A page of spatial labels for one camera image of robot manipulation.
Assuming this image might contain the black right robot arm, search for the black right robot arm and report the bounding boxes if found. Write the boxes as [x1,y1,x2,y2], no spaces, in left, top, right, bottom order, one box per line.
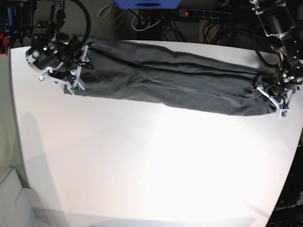
[26,0,94,95]

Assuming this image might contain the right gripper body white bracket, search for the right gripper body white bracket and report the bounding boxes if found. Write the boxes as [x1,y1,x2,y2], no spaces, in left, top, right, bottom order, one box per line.
[38,41,94,88]

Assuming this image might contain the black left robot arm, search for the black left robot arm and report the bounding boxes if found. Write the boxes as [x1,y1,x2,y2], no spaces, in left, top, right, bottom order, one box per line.
[250,0,303,119]

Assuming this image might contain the red black object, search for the red black object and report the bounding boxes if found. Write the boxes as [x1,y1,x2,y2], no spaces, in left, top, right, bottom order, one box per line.
[0,32,10,56]

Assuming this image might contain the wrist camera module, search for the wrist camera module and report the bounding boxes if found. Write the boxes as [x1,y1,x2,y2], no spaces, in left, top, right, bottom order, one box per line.
[66,82,85,96]
[276,108,290,119]

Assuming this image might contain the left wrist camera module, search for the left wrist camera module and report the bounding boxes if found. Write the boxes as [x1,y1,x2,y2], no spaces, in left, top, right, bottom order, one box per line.
[276,108,290,119]

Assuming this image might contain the dark grey t-shirt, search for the dark grey t-shirt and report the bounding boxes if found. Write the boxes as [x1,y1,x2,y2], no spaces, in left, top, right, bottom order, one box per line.
[76,39,275,116]

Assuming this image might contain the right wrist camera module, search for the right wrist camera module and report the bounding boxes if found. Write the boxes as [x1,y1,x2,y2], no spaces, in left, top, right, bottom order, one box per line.
[66,82,85,96]

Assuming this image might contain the blue box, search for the blue box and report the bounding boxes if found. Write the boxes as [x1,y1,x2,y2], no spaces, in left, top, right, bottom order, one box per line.
[114,0,181,9]

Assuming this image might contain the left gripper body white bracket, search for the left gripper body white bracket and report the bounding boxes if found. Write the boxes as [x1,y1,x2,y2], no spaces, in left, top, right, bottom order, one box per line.
[256,86,300,119]

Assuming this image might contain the black power strip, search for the black power strip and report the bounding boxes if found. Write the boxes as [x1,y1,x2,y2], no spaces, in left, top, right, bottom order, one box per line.
[178,9,232,20]

